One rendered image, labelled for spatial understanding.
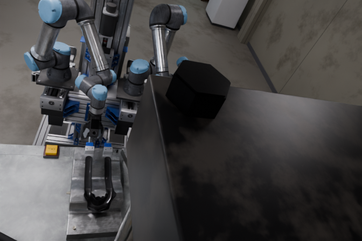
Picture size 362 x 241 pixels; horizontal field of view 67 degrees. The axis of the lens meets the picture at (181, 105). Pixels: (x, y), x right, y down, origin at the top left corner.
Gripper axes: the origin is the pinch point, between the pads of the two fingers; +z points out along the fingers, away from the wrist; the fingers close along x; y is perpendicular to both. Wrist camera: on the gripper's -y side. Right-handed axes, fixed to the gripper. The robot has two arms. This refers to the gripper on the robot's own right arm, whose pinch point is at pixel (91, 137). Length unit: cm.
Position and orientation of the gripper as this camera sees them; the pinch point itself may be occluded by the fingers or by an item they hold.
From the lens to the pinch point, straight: 166.5
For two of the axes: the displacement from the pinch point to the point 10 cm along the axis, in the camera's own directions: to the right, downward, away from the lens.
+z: -3.3, 7.2, 6.2
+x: -9.2, -1.0, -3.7
